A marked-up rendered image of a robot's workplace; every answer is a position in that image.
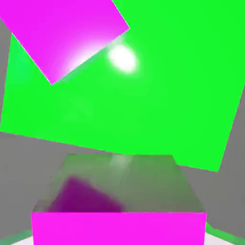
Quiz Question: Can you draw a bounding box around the large green box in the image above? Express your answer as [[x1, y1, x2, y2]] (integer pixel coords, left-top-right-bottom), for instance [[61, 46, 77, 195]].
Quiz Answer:
[[0, 0, 245, 173]]

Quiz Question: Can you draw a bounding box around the small magenta cube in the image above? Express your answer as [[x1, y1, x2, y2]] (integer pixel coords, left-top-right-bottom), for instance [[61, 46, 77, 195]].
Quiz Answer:
[[30, 154, 208, 245], [0, 0, 131, 86]]

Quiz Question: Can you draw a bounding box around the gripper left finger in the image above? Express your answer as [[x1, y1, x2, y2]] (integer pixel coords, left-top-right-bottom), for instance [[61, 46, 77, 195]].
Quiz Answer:
[[0, 229, 33, 245]]

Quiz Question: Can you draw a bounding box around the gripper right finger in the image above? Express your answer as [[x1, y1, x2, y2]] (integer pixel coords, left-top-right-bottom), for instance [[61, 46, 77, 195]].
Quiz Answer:
[[204, 221, 245, 245]]

